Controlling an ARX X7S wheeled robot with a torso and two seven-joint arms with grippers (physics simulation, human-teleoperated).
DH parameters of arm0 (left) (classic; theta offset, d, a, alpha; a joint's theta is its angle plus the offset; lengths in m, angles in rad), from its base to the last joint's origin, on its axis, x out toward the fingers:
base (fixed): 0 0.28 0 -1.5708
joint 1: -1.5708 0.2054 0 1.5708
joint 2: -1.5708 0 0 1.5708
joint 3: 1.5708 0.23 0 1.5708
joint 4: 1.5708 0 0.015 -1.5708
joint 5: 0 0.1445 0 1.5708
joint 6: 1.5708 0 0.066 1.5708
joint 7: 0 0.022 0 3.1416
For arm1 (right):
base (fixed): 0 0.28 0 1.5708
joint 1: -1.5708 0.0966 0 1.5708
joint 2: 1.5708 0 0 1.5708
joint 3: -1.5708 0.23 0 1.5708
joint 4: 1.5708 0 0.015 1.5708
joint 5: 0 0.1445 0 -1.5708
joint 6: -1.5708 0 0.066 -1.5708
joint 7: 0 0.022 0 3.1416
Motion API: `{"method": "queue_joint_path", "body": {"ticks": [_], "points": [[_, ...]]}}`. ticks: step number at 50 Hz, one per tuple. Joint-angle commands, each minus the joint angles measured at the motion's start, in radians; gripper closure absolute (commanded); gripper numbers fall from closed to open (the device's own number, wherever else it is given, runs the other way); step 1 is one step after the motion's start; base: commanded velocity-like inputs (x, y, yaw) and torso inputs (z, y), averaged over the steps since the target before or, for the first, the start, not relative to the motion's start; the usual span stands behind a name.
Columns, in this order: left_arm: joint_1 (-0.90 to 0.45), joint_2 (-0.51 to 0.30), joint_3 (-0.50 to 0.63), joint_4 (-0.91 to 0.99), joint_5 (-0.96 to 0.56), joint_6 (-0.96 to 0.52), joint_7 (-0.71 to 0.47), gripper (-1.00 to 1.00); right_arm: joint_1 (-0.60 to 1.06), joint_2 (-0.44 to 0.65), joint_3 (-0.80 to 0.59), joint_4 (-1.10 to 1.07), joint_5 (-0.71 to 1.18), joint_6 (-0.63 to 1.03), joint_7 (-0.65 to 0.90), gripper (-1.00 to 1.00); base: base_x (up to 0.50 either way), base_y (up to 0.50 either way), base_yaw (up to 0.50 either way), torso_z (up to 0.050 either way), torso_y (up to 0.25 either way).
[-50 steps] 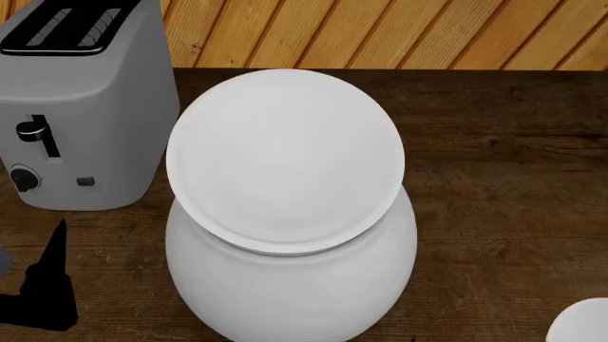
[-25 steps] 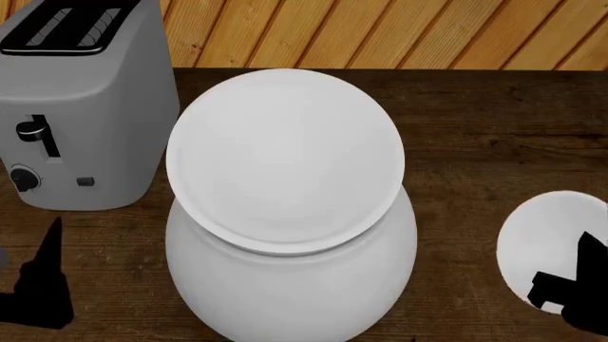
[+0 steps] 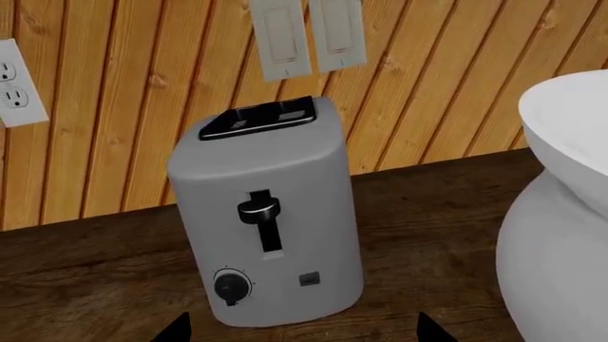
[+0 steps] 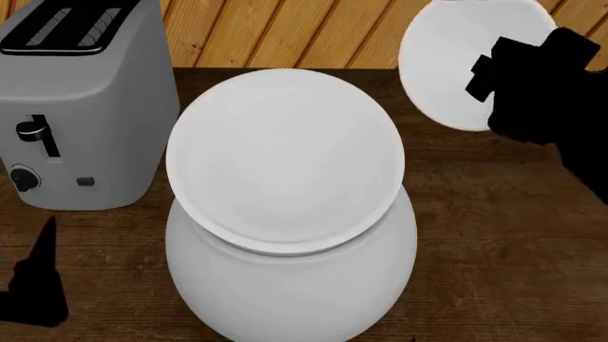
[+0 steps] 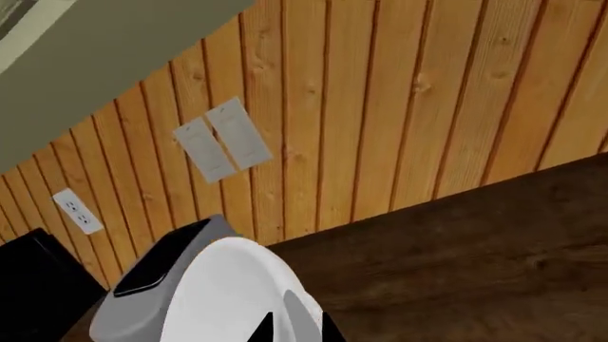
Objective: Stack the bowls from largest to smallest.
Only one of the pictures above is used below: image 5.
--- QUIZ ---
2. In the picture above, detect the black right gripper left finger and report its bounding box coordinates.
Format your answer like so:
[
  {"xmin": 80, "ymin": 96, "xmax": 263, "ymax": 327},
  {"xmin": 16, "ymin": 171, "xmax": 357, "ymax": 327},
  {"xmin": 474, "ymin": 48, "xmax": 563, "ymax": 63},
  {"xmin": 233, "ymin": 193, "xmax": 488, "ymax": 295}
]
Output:
[{"xmin": 249, "ymin": 311, "xmax": 276, "ymax": 342}]

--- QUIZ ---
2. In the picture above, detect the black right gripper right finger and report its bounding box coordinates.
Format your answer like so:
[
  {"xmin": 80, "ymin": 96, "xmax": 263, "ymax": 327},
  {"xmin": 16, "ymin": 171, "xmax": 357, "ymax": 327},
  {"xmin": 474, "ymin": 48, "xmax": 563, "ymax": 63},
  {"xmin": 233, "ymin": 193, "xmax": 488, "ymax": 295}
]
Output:
[{"xmin": 321, "ymin": 310, "xmax": 348, "ymax": 342}]

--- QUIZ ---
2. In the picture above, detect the large white bowl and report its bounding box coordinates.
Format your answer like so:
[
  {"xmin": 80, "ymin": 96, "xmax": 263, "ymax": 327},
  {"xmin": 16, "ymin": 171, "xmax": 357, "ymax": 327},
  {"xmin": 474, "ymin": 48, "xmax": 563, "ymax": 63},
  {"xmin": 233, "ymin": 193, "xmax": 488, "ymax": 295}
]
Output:
[{"xmin": 159, "ymin": 237, "xmax": 323, "ymax": 342}]

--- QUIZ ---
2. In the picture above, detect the grey toaster with black top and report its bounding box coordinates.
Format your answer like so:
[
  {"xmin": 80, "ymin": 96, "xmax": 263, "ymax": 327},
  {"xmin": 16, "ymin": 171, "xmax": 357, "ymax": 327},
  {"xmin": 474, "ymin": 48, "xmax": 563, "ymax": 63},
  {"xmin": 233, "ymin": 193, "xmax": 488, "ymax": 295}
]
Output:
[{"xmin": 88, "ymin": 214, "xmax": 244, "ymax": 342}]

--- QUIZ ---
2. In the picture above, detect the black appliance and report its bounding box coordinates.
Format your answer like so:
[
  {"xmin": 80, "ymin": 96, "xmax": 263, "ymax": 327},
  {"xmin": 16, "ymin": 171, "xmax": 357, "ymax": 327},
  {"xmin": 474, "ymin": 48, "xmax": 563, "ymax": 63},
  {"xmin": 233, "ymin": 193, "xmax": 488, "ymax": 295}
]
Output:
[{"xmin": 0, "ymin": 227, "xmax": 108, "ymax": 342}]

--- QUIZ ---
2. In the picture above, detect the white double light switch plate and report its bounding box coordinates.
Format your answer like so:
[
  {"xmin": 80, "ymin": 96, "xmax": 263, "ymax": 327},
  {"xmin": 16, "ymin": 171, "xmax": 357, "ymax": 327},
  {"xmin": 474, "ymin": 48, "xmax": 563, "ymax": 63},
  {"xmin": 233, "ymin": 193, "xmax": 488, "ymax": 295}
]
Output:
[{"xmin": 172, "ymin": 95, "xmax": 274, "ymax": 184}]

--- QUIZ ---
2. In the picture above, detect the white wall power outlet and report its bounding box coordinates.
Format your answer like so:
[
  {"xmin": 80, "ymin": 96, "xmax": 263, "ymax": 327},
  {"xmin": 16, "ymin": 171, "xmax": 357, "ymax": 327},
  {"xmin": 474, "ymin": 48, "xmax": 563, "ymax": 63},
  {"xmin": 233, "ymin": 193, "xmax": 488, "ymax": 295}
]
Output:
[{"xmin": 51, "ymin": 187, "xmax": 105, "ymax": 236}]

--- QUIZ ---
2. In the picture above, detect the olive green wall cabinet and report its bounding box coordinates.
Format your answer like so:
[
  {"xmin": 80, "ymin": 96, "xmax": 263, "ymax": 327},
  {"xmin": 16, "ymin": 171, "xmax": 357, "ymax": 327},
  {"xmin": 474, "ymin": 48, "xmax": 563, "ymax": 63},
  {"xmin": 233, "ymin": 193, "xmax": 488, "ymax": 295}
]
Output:
[{"xmin": 0, "ymin": 0, "xmax": 258, "ymax": 176}]

